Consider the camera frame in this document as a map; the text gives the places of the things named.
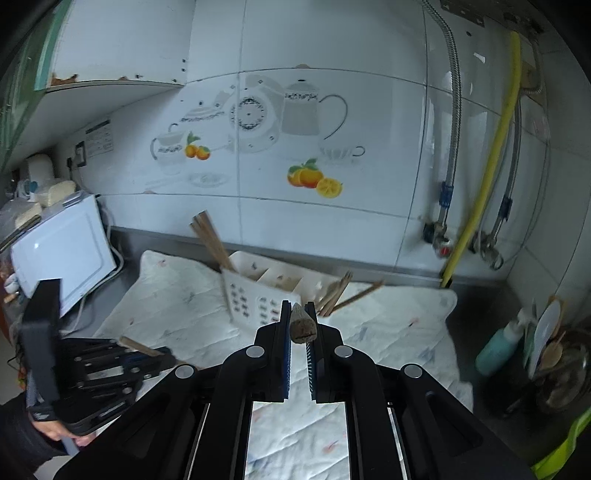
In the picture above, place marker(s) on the black wall socket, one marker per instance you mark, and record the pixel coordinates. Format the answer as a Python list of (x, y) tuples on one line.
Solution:
[(81, 154)]

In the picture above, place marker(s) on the white wall label sticker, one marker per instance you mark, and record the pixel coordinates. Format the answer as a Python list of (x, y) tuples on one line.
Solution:
[(99, 138)]

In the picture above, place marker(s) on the small white appliance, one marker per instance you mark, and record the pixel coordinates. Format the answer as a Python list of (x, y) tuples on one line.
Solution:
[(39, 170)]

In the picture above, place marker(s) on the long wooden chopstick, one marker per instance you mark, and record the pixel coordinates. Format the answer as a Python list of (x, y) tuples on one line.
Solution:
[(141, 347), (339, 287), (213, 241), (302, 325)]

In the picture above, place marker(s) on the white rice paddle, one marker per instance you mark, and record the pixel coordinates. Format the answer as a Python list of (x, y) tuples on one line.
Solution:
[(545, 327)]

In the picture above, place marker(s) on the white quilted printed blanket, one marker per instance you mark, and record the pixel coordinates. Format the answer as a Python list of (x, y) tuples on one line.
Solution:
[(184, 300)]

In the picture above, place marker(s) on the metal angle valve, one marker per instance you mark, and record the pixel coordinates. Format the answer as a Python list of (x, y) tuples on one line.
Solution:
[(490, 251)]

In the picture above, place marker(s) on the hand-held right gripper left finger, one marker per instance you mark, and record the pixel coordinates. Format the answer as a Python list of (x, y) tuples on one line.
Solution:
[(287, 364)]

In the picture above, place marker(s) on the red-knob metal valve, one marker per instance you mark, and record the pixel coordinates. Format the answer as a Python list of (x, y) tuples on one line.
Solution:
[(438, 240)]

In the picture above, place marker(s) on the teal dish soap bottle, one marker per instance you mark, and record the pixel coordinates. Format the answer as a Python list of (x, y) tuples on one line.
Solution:
[(501, 344)]

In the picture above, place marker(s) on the white plastic chopstick holder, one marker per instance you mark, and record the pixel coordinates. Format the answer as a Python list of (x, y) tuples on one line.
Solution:
[(244, 295)]

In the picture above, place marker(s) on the person's left hand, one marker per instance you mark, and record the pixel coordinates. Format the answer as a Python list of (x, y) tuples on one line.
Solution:
[(53, 431)]

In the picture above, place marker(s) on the person's left forearm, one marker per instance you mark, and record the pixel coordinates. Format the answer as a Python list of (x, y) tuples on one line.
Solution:
[(18, 438)]

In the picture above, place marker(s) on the lime green plastic object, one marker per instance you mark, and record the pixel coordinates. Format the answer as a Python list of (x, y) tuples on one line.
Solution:
[(565, 452)]

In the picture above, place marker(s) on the wooden spoon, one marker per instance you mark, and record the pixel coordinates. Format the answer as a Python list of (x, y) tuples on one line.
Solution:
[(551, 353)]

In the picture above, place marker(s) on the wall cabinet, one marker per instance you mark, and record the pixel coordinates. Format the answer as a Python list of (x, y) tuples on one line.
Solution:
[(92, 41)]

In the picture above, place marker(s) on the white microwave oven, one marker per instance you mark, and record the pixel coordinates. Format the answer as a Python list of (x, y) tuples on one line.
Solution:
[(64, 258)]

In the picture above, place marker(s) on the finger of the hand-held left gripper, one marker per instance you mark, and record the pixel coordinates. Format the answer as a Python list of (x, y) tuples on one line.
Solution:
[(101, 353), (111, 381)]

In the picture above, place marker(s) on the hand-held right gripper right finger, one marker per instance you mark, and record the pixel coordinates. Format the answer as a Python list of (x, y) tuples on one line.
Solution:
[(310, 369)]

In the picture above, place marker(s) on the cream sponge block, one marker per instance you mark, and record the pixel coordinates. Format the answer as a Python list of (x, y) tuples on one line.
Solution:
[(55, 193)]

